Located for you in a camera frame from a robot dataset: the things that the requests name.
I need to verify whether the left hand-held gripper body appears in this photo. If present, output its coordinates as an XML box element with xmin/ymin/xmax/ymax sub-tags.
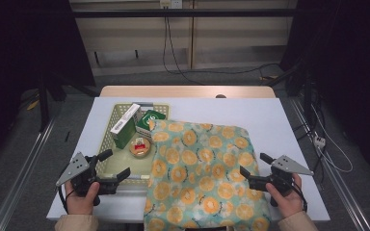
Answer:
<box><xmin>55</xmin><ymin>152</ymin><xmax>119</xmax><ymax>207</ymax></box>

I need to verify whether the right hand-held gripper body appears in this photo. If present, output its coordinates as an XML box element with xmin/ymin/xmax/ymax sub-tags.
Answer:
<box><xmin>249</xmin><ymin>155</ymin><xmax>315</xmax><ymax>208</ymax></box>

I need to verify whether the pale green plastic basket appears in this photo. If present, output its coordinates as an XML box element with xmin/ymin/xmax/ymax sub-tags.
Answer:
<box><xmin>95</xmin><ymin>102</ymin><xmax>172</xmax><ymax>187</ymax></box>

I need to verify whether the round red label snack cup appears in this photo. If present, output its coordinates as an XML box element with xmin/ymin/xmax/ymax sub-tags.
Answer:
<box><xmin>128</xmin><ymin>137</ymin><xmax>152</xmax><ymax>159</ymax></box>

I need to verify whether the tall green and white box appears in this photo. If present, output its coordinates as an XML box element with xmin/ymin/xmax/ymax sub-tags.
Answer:
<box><xmin>110</xmin><ymin>103</ymin><xmax>144</xmax><ymax>150</ymax></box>

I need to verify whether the orange slice print cloth bag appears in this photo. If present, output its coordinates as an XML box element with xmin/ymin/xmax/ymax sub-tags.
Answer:
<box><xmin>143</xmin><ymin>118</ymin><xmax>273</xmax><ymax>231</ymax></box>

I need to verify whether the square green and white box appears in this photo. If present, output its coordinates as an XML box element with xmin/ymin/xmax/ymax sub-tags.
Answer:
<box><xmin>135</xmin><ymin>109</ymin><xmax>167</xmax><ymax>140</ymax></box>

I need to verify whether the person's right hand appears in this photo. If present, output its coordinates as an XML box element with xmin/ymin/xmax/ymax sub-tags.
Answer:
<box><xmin>265</xmin><ymin>172</ymin><xmax>304</xmax><ymax>219</ymax></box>

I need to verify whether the person's left hand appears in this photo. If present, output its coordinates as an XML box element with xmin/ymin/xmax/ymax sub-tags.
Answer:
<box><xmin>65</xmin><ymin>180</ymin><xmax>100</xmax><ymax>216</ymax></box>

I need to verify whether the white power strip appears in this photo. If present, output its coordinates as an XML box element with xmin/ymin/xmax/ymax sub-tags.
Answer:
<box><xmin>312</xmin><ymin>134</ymin><xmax>327</xmax><ymax>149</ymax></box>

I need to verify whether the black metal stand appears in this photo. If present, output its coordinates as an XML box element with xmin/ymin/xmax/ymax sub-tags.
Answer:
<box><xmin>266</xmin><ymin>61</ymin><xmax>316</xmax><ymax>136</ymax></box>
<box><xmin>37</xmin><ymin>71</ymin><xmax>100</xmax><ymax>133</ymax></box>

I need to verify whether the dark curtain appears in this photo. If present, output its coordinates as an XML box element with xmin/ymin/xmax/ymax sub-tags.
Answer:
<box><xmin>0</xmin><ymin>0</ymin><xmax>95</xmax><ymax>174</ymax></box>
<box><xmin>278</xmin><ymin>0</ymin><xmax>370</xmax><ymax>184</ymax></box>

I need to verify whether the black horizontal bar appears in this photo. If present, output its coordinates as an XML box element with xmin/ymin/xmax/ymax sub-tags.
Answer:
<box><xmin>71</xmin><ymin>8</ymin><xmax>298</xmax><ymax>18</ymax></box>

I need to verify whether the right hand-held gripper cable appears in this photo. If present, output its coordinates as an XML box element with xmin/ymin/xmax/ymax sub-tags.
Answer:
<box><xmin>290</xmin><ymin>179</ymin><xmax>308</xmax><ymax>213</ymax></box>

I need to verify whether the hand-held gripper cable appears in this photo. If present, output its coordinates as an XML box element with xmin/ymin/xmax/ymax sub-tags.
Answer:
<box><xmin>57</xmin><ymin>184</ymin><xmax>76</xmax><ymax>215</ymax></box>
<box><xmin>290</xmin><ymin>179</ymin><xmax>308</xmax><ymax>213</ymax></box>

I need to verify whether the left hand-held gripper cable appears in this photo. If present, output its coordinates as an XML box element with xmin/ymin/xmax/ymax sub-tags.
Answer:
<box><xmin>57</xmin><ymin>184</ymin><xmax>76</xmax><ymax>215</ymax></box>

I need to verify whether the metal floor rail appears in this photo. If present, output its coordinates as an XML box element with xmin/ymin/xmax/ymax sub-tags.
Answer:
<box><xmin>0</xmin><ymin>118</ymin><xmax>57</xmax><ymax>231</ymax></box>
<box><xmin>290</xmin><ymin>97</ymin><xmax>370</xmax><ymax>231</ymax></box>

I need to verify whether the white floor cable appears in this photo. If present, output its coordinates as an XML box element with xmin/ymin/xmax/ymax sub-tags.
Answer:
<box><xmin>311</xmin><ymin>105</ymin><xmax>355</xmax><ymax>174</ymax></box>

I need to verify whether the black wall cable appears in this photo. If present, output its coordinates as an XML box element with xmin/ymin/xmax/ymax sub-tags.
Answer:
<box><xmin>162</xmin><ymin>15</ymin><xmax>282</xmax><ymax>75</ymax></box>
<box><xmin>166</xmin><ymin>15</ymin><xmax>204</xmax><ymax>86</ymax></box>

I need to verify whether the white wall socket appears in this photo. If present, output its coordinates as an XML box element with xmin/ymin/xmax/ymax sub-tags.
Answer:
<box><xmin>159</xmin><ymin>0</ymin><xmax>183</xmax><ymax>10</ymax></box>

